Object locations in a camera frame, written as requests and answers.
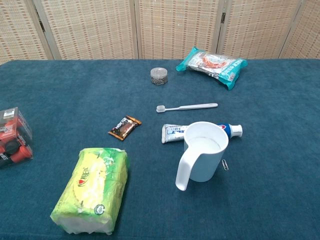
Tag blue white toothpaste tube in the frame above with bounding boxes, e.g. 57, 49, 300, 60
161, 123, 244, 144

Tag white toothbrush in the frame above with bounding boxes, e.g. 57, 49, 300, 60
156, 102, 219, 114

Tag white plastic mug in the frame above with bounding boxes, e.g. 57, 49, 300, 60
175, 121, 230, 192

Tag brown coffee sachet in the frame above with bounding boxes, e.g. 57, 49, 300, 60
107, 115, 143, 142

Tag clear jar of pins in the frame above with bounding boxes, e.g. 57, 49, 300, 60
150, 67, 169, 86

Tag teal snack package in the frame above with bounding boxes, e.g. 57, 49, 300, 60
175, 46, 248, 91

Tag blue table cloth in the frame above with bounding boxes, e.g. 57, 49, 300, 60
0, 58, 320, 240

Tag woven folding screen panel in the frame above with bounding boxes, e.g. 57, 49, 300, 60
0, 0, 55, 65
32, 0, 140, 60
134, 0, 225, 60
216, 0, 305, 60
278, 0, 320, 60

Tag green tissue pack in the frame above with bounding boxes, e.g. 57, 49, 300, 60
50, 147, 131, 236

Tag clear box red black items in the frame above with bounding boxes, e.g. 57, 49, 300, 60
0, 106, 34, 169

